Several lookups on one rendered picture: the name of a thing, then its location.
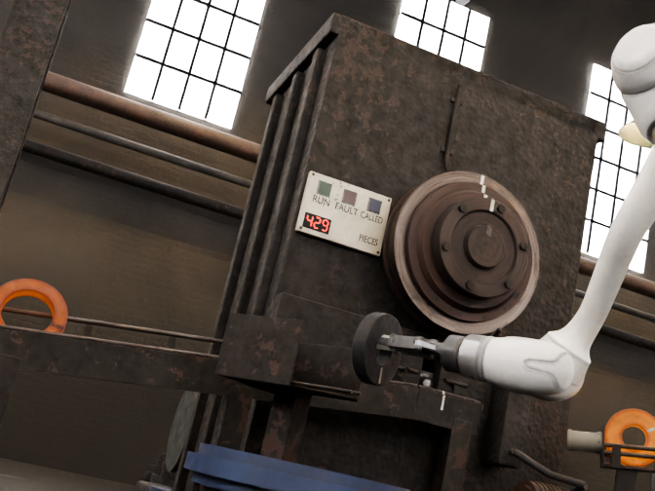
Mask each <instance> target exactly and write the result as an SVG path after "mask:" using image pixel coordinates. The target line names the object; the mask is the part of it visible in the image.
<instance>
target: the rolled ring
mask: <svg viewBox="0 0 655 491"><path fill-rule="evenodd" d="M19 296H33V297H36V298H38V299H40V300H42V301H44V302H45V303H46V304H47V305H48V306H49V308H50V309H51V312H52V315H53V320H52V322H51V324H50V325H49V326H48V327H47V328H46V329H45V330H44V331H51V332H57V333H63V332H64V329H65V326H66V323H67V318H68V311H67V306H66V303H65V301H64V299H63V297H62V296H61V294H60V293H59V292H58V291H57V290H56V289H55V288H54V287H52V286H51V285H49V284H47V283H44V282H41V281H38V280H33V279H19V280H14V281H10V282H8V283H5V284H3V285H1V286H0V324H3V325H5V324H4V322H3V320H2V317H1V311H2V308H3V307H4V305H5V304H6V303H7V302H8V301H10V300H11V299H13V298H16V297H19Z"/></svg>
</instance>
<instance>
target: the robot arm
mask: <svg viewBox="0 0 655 491"><path fill-rule="evenodd" d="M611 71H612V76H613V81H614V84H615V86H616V88H617V89H618V90H619V92H620V93H621V98H622V99H623V101H624V102H625V104H626V106H627V108H628V110H629V111H630V113H631V115H632V117H633V119H634V121H635V123H636V126H637V128H638V130H639V132H640V134H641V135H642V136H643V138H645V139H646V140H647V141H648V142H650V143H652V144H653V146H652V148H651V150H650V152H649V154H648V156H647V158H646V160H645V162H644V164H643V166H642V168H641V170H640V172H639V174H638V176H637V178H636V181H635V183H634V184H633V186H632V188H631V190H630V192H629V193H628V195H627V197H626V199H625V200H624V202H623V204H622V205H621V207H620V208H619V210H618V212H617V214H616V216H615V218H614V220H613V222H612V224H611V226H610V229H609V231H608V233H607V236H606V238H605V241H604V243H603V246H602V249H601V252H600V254H599V257H598V260H597V265H596V267H595V269H594V272H593V275H592V278H591V281H590V284H589V286H588V289H587V292H586V295H585V298H584V300H583V302H582V305H581V307H580V308H579V310H578V312H577V313H576V315H575V316H574V318H573V319H572V320H571V321H570V323H569V324H568V325H567V326H565V327H564V328H563V329H561V330H557V331H549V332H548V333H547V334H546V335H545V336H544V337H542V338H541V339H540V340H537V339H531V338H524V337H515V336H507V337H493V336H483V335H478V334H469V335H467V336H460V335H449V336H448V337H447V338H446V339H445V340H444V342H443V343H441V342H440V340H437V339H431V340H429V339H424V337H422V336H420V337H412V336H402V335H397V334H395V333H392V334H390V335H382V336H381V337H380V339H379V340H378V342H377V345H376V349H381V350H386V351H392V352H394V350H395V352H394V355H398V354H399V352H401V353H402V354H403V355H410V356H415V357H419V358H424V359H432V360H434V361H436V362H441V363H442V366H443V369H444V370H445V371H448V372H453V373H459V374H461V375H462V376H464V377H466V378H467V379H468V378H469V379H474V380H477V381H482V382H485V383H491V384H494V385H496V386H498V387H500V388H502V389H505V390H508V391H510V392H513V393H517V394H522V395H528V396H532V397H536V398H538V399H542V400H548V401H560V400H565V399H568V398H570V397H573V396H574V395H575V394H577V393H578V391H579V390H580V389H581V387H582V385H583V382H584V378H585V374H586V372H587V369H588V367H589V365H590V363H591V360H590V348H591V346H592V344H593V342H594V340H595V338H596V336H597V334H598V332H599V331H600V329H601V327H602V325H603V323H604V321H605V319H606V317H607V315H608V313H609V311H610V309H611V307H612V304H613V302H614V300H615V298H616V295H617V293H618V291H619V289H620V287H621V284H622V282H623V280H624V278H625V276H626V274H627V272H628V270H629V267H630V265H631V263H632V261H633V258H634V256H635V254H636V251H637V249H638V247H639V245H640V243H641V241H642V239H643V237H644V236H645V234H646V232H647V231H648V229H649V228H650V226H651V225H652V224H653V222H654V221H655V23H650V24H645V25H641V26H638V27H636V28H634V29H632V30H631V31H629V32H628V33H627V34H626V35H625V36H624V37H623V38H622V39H621V40H620V41H619V43H618V44H617V46H616V48H615V50H614V52H613V54H612V58H611Z"/></svg>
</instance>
